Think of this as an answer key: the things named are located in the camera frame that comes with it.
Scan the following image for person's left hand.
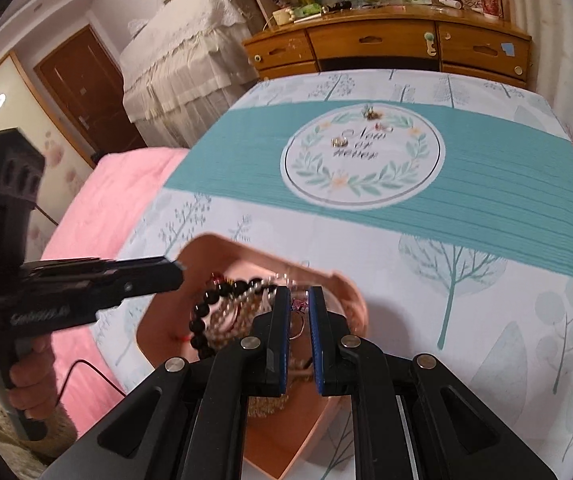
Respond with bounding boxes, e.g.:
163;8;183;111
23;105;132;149
0;332;58;411

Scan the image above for pink blanket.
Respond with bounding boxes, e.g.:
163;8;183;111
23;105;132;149
0;149;192;441

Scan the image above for pink jewelry box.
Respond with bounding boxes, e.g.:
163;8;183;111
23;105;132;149
134;233;369;479

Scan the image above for brown wooden door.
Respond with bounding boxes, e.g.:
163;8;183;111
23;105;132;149
34;25;148;161

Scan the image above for white floral curtain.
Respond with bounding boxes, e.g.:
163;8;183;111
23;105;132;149
511;0;573;241

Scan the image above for white pearl necklace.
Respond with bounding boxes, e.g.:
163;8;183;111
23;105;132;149
205;272;287;353

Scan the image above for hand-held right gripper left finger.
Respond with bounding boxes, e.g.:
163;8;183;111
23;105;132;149
41;285;293;480

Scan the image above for wooden desk with drawers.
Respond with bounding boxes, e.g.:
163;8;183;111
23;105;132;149
242;0;532;90

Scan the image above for gold leaf hair comb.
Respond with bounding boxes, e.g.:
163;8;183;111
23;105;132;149
246;355;317;418

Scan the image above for floral wardrobe door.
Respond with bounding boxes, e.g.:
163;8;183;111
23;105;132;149
0;50;94;261

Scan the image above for black bead bracelet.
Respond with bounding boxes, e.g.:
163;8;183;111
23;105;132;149
189;276;262;361

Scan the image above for cream lace furniture cover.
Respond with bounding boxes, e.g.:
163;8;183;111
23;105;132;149
121;0;262;148

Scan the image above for black cable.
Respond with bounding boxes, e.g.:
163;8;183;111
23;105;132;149
59;359;130;401

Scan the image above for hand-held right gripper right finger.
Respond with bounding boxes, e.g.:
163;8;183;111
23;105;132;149
307;286;559;480

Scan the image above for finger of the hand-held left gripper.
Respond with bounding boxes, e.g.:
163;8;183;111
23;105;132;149
101;256;187;307

